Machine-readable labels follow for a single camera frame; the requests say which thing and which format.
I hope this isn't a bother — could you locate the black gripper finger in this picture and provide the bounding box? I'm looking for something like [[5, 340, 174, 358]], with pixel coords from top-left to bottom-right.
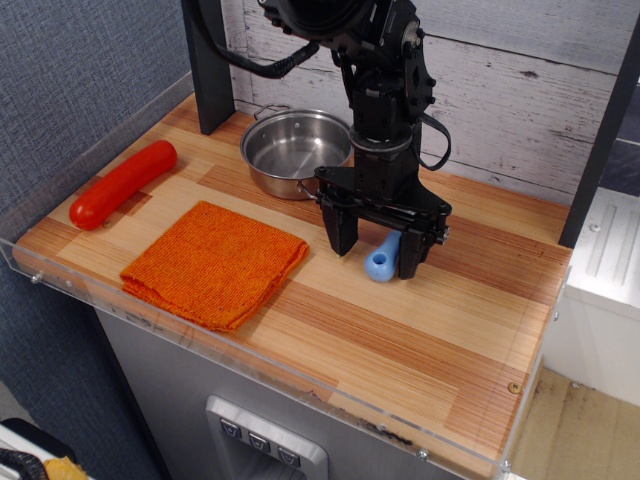
[[398, 228, 439, 279], [320, 197, 359, 256]]

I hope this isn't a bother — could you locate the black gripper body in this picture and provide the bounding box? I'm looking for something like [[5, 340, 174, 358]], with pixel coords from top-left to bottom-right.
[[315, 139, 452, 245]]

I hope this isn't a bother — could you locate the blue spoon with grey bowl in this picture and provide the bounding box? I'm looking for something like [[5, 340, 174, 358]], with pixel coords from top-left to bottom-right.
[[364, 231, 401, 283]]

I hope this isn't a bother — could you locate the orange knitted cloth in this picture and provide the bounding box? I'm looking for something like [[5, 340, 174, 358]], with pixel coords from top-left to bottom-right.
[[120, 201, 309, 332]]

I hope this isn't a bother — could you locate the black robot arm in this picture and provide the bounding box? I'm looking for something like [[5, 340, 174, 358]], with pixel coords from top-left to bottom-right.
[[183, 1, 452, 279]]

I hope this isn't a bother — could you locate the silver metal pot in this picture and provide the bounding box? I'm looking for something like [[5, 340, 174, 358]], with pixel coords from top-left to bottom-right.
[[240, 104, 353, 201]]

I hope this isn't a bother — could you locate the white side cabinet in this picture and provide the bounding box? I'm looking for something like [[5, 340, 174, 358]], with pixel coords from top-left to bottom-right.
[[541, 188, 639, 405]]

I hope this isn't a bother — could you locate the grey toy fridge cabinet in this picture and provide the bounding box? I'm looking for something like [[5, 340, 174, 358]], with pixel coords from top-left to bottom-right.
[[97, 311, 454, 479]]

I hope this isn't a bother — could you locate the silver dispenser button panel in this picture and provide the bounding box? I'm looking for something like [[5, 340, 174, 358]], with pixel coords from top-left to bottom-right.
[[205, 395, 329, 479]]

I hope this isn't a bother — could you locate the red plastic sausage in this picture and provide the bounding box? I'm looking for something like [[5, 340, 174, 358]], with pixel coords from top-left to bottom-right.
[[69, 140, 177, 230]]

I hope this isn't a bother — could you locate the dark grey right post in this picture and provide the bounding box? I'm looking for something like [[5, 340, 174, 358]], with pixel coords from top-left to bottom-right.
[[558, 19, 639, 248]]

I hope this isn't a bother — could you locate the clear acrylic guard rail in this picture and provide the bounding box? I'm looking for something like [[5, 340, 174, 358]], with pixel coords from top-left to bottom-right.
[[1, 77, 570, 479]]

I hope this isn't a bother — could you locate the black braided cable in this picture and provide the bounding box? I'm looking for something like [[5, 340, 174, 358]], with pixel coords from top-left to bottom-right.
[[0, 447, 46, 480]]

